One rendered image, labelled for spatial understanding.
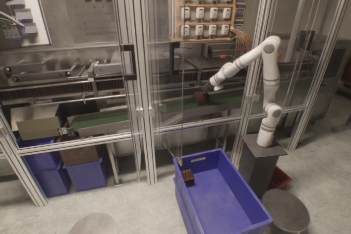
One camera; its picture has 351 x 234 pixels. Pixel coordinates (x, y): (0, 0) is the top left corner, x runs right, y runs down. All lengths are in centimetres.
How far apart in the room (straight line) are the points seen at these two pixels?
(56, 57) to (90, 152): 81
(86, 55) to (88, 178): 103
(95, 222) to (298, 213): 131
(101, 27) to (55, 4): 36
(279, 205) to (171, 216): 78
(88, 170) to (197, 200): 91
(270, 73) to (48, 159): 165
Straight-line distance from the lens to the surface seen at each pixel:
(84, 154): 161
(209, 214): 139
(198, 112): 149
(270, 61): 113
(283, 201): 157
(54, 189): 192
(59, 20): 174
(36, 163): 173
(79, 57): 168
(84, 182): 183
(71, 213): 182
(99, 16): 168
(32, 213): 198
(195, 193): 147
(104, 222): 139
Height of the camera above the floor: 142
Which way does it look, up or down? 28 degrees down
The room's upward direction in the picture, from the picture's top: straight up
